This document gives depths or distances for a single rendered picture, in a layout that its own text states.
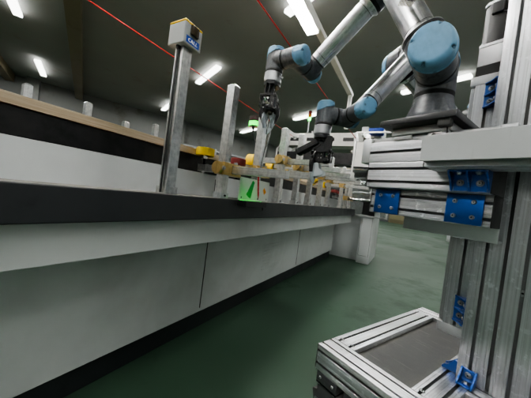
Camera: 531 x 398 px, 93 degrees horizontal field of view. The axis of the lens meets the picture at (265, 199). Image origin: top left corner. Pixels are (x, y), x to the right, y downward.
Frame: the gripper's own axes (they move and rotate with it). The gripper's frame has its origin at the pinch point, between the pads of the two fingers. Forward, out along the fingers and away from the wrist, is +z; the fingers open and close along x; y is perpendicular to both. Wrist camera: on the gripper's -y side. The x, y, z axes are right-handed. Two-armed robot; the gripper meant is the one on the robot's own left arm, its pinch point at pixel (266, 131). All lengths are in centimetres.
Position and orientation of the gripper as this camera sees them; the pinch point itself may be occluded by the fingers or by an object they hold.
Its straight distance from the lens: 115.9
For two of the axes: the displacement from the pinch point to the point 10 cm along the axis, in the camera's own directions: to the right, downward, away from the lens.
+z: -1.3, 9.9, 0.1
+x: 9.8, 1.3, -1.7
